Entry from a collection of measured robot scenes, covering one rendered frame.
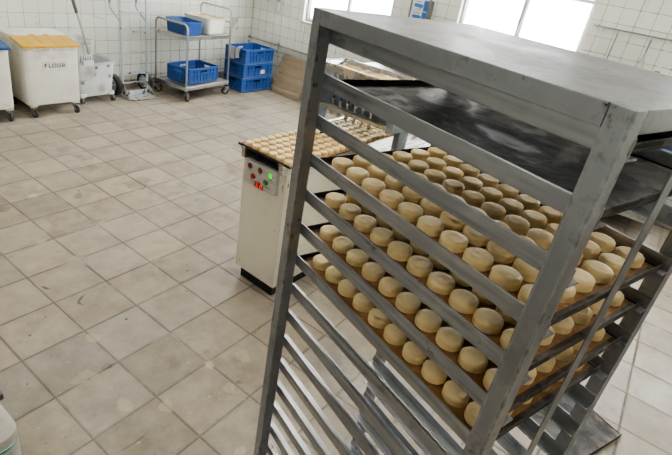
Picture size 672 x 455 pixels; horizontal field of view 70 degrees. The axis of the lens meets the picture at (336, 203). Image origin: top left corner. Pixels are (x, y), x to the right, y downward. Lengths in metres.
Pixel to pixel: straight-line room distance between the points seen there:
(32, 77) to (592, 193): 5.40
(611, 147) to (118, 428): 2.21
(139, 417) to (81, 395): 0.29
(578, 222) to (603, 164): 0.08
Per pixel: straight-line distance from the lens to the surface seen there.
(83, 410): 2.54
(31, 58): 5.63
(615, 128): 0.62
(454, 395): 0.98
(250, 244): 3.00
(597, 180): 0.63
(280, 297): 1.27
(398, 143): 3.11
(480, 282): 0.79
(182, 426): 2.42
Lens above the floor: 1.91
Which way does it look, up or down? 26 degrees down
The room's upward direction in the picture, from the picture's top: 10 degrees clockwise
